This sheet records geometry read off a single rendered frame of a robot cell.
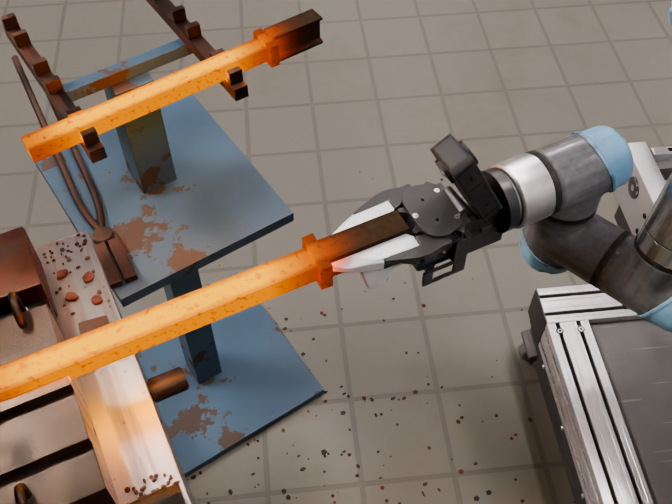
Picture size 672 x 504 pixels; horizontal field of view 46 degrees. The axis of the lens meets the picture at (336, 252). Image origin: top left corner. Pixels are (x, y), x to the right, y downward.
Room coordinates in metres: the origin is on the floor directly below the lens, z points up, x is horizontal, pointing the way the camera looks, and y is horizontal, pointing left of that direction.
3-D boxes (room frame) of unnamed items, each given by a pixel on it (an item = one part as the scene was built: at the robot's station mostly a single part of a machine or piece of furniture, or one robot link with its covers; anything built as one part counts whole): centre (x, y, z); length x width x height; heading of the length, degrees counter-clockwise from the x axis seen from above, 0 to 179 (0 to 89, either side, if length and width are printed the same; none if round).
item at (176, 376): (0.41, 0.18, 0.87); 0.04 x 0.03 x 0.03; 116
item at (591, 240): (0.60, -0.28, 0.89); 0.11 x 0.08 x 0.11; 47
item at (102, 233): (0.94, 0.45, 0.68); 0.60 x 0.04 x 0.01; 28
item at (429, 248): (0.50, -0.08, 1.00); 0.09 x 0.05 x 0.02; 119
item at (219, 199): (0.90, 0.30, 0.66); 0.40 x 0.30 x 0.02; 34
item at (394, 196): (0.54, -0.06, 1.00); 0.09 x 0.05 x 0.02; 113
